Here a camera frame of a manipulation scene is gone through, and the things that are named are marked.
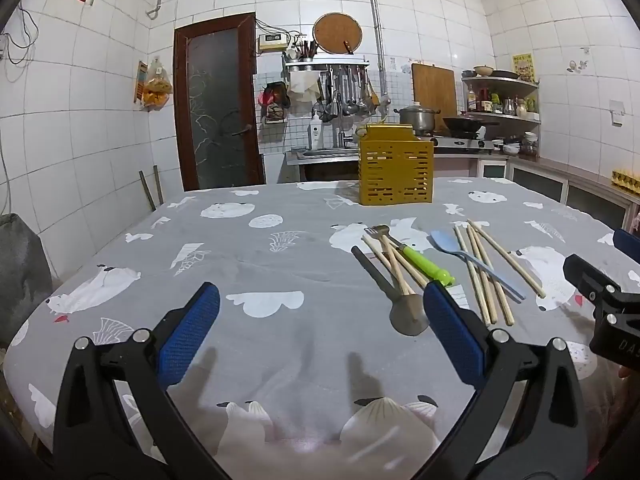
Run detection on black wall cables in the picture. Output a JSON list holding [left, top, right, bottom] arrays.
[[0, 2, 40, 82]]

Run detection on black wok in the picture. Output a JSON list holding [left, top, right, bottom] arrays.
[[442, 116, 487, 134]]

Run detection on rectangular wooden cutting board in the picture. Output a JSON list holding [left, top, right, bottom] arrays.
[[411, 62, 458, 118]]

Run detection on red hanging kitchen items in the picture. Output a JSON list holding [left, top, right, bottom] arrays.
[[257, 81, 292, 125]]

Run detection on steel cooking pot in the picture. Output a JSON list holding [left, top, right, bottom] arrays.
[[394, 102, 442, 134]]

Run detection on metal corner shelf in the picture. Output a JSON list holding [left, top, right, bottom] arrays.
[[461, 76, 542, 128]]

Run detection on yellow wall poster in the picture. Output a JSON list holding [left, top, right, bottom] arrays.
[[512, 53, 537, 82]]

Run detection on steel gas stove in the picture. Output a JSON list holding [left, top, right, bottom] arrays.
[[417, 132, 496, 155]]

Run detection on small wall hanging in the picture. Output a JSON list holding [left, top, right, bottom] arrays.
[[133, 60, 149, 106]]

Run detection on row of condiment bottles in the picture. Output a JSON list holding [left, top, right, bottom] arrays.
[[466, 85, 540, 115]]

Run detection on round wooden board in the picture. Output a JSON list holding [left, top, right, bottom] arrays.
[[313, 12, 363, 56]]

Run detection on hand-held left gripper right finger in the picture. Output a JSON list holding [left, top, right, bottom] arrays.
[[415, 280, 591, 480]]

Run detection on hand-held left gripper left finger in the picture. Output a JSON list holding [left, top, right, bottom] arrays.
[[52, 281, 231, 480]]

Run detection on grey sack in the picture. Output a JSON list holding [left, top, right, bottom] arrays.
[[0, 213, 54, 347]]

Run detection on grey vertical wall pipe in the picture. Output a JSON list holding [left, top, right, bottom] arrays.
[[364, 0, 390, 97]]

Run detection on glass-front kitchen cabinets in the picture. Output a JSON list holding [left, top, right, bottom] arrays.
[[477, 156, 640, 232]]

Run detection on green-handled metal fork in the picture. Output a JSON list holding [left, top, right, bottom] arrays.
[[364, 225, 456, 287]]

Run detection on utensil cup with dark utensils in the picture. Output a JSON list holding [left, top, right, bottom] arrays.
[[286, 39, 319, 62]]

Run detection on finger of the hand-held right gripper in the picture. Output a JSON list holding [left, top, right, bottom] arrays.
[[563, 254, 626, 312], [613, 229, 640, 264]]

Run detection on grey polar bear tablecloth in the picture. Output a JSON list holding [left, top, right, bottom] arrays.
[[2, 176, 640, 466]]

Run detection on hanging bag of oranges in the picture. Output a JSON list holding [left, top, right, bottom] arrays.
[[141, 57, 173, 111]]

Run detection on yellow perforated utensil holder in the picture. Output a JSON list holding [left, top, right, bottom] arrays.
[[356, 124, 435, 206]]

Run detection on wooden chopstick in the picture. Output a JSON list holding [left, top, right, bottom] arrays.
[[361, 235, 416, 296], [380, 236, 420, 323], [387, 250, 431, 290], [454, 225, 491, 326], [467, 226, 516, 326], [459, 229, 499, 324], [468, 219, 545, 298]]

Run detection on wall stickers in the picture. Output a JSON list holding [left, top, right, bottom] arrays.
[[566, 46, 592, 74]]

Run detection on light blue plastic spoon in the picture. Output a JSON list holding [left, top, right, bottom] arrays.
[[431, 230, 526, 301]]

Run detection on brown frosted glass door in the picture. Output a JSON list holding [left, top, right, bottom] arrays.
[[173, 12, 266, 192]]

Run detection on dark-handled metal spoon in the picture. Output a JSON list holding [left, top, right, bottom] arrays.
[[351, 245, 431, 337]]

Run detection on metal wall rack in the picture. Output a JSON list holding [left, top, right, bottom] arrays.
[[282, 57, 373, 73]]

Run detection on group of white bowls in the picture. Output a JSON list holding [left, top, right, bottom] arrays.
[[491, 131, 540, 157]]

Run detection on white hanging cloth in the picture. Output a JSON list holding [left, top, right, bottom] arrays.
[[290, 71, 322, 107]]

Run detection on steel sink counter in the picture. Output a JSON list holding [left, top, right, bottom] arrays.
[[284, 146, 362, 184]]

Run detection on row of hanging metal utensils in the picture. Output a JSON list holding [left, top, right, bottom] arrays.
[[315, 67, 381, 123]]

